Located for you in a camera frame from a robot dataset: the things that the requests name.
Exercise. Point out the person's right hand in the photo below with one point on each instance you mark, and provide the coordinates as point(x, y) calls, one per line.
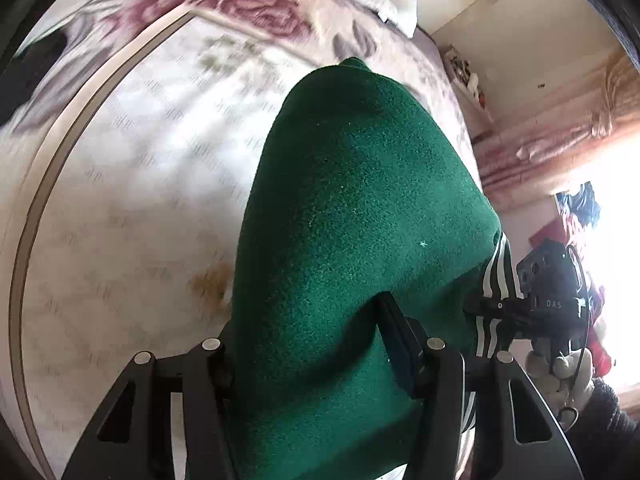
point(565, 367)

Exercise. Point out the blue hanging garment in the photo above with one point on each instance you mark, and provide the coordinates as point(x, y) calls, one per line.
point(582, 205)

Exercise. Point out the black clothing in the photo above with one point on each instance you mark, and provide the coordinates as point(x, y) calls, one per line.
point(27, 75)

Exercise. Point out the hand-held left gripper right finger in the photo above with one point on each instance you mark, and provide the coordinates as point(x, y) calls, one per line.
point(402, 355)

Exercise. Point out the pink curtain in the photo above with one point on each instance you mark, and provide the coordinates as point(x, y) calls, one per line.
point(560, 140)

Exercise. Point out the nightstand clutter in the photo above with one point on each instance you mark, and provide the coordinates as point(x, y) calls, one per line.
point(467, 77)

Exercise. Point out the green jacket with cream sleeves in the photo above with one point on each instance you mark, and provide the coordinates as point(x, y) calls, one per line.
point(360, 240)

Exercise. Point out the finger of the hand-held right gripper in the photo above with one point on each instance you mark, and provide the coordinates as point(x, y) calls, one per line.
point(500, 307)

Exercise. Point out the person's right forearm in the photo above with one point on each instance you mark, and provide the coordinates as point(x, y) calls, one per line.
point(607, 435)

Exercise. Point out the floral plush blanket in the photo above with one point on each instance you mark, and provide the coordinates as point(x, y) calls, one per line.
point(140, 185)

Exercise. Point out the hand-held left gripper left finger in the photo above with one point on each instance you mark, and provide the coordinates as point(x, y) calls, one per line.
point(205, 390)

